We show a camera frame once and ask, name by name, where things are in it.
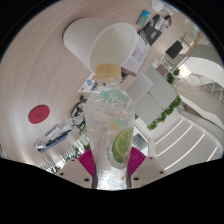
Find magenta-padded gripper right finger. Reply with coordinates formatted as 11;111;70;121
126;146;167;190

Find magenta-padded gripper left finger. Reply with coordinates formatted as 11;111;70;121
54;148;99;190

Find clear lime-label drink bottle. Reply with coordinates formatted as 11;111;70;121
84;63;136;191

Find flat round red coaster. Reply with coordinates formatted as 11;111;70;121
27;104;51;125

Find colourful sticker sheet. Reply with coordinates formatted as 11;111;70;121
78;73;99;94

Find open white booklet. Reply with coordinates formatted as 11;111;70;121
121;31;152;77

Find black chair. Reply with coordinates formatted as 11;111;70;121
165;39;184;60

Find black cable tangle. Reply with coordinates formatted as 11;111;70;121
68;95;88;134

